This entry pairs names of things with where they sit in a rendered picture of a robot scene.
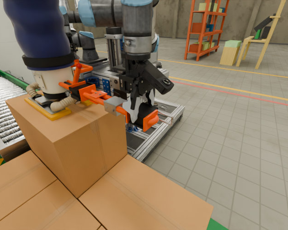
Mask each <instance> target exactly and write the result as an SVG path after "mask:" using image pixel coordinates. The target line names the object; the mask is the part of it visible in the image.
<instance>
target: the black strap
mask: <svg viewBox="0 0 288 230"><path fill-rule="evenodd" d="M22 59H23V62H24V64H25V65H26V66H28V67H34V68H46V67H55V66H61V65H66V64H69V63H72V62H73V61H74V60H75V59H74V53H73V52H72V51H71V53H70V54H67V55H64V56H59V57H49V58H31V57H27V56H25V54H24V55H23V56H22Z"/></svg>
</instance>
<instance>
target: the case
mask: <svg viewBox="0 0 288 230"><path fill-rule="evenodd" d="M27 97H30V95H29V94H25V95H22V96H19V97H15V98H12V99H8V100H5V102H6V104H7V106H8V108H9V110H10V111H11V113H12V115H13V117H14V119H15V120H16V122H17V124H18V126H19V128H20V129H21V131H22V133H23V135H24V137H25V139H26V141H27V142H28V144H29V146H30V148H31V149H32V150H33V151H34V152H35V153H36V155H37V156H38V157H39V158H40V159H41V160H42V161H43V162H44V163H45V164H46V165H47V167H48V168H49V169H50V170H51V171H52V172H53V173H54V174H55V175H56V176H57V178H58V179H59V180H60V181H61V182H62V183H63V184H64V185H65V186H66V187H67V188H68V190H69V191H70V192H71V193H72V194H73V195H74V196H75V197H76V198H77V197H79V196H80V195H81V194H82V193H83V192H85V191H86V190H87V189H88V188H89V187H90V186H91V185H92V184H93V183H95V182H96V181H97V180H98V179H99V178H100V177H101V176H103V175H104V174H105V173H106V172H107V171H108V170H110V169H111V168H112V167H113V166H114V165H115V164H116V163H118V162H119V161H120V160H121V159H122V158H123V157H125V156H126V155H127V153H128V152H127V140H126V128H125V116H124V115H123V114H120V115H118V116H115V115H113V114H111V113H108V112H106V111H105V108H104V106H103V105H101V104H95V103H92V104H90V105H88V106H86V105H84V104H82V103H78V104H72V105H70V106H68V107H67V108H68V109H70V110H71V113H70V114H68V115H65V116H63V117H61V118H58V119H56V120H54V121H52V120H50V119H49V118H48V117H46V116H45V115H43V114H42V113H41V112H39V111H38V110H37V109H35V108H34V107H32V106H31V105H30V104H28V103H27V102H26V101H25V100H24V99H25V98H27Z"/></svg>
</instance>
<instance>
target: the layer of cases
mask: <svg viewBox="0 0 288 230"><path fill-rule="evenodd" d="M213 209H214V207H213V206H212V205H210V204H209V203H207V202H205V201H204V200H202V199H200V198H199V197H197V196H196V195H194V194H192V193H191V192H189V191H187V190H186V189H184V188H182V187H181V186H179V185H178V184H176V183H174V182H173V181H171V180H169V179H168V178H166V177H164V176H163V175H161V174H159V173H158V172H156V171H155V170H153V169H151V168H150V167H148V166H146V165H145V164H143V163H141V162H140V161H138V160H137V159H135V158H133V157H132V156H130V155H128V154H127V155H126V156H125V157H123V158H122V159H121V160H120V161H119V162H118V163H116V164H115V165H114V166H113V167H112V168H111V169H110V170H108V171H107V172H106V173H105V174H104V175H103V176H101V177H100V178H99V179H98V180H97V181H96V182H95V183H93V184H92V185H91V186H90V187H89V188H88V189H87V190H86V191H85V192H83V193H82V194H81V195H80V196H79V197H77V198H76V197H75V196H74V195H73V194H72V193H71V192H70V191H69V190H68V188H67V187H66V186H65V185H64V184H63V183H62V182H61V181H60V180H59V179H58V178H57V176H56V175H55V174H54V173H53V172H52V171H51V170H50V169H49V168H48V167H47V165H46V164H45V163H44V162H43V161H42V160H41V159H40V158H39V157H38V156H37V155H36V153H35V152H34V151H33V150H32V151H31V150H29V151H27V152H25V153H24V154H22V155H20V156H18V157H16V158H14V159H12V160H10V161H8V162H6V163H5V164H3V165H1V166H0V230H206V229H207V226H208V224H209V221H210V218H211V215H212V212H213Z"/></svg>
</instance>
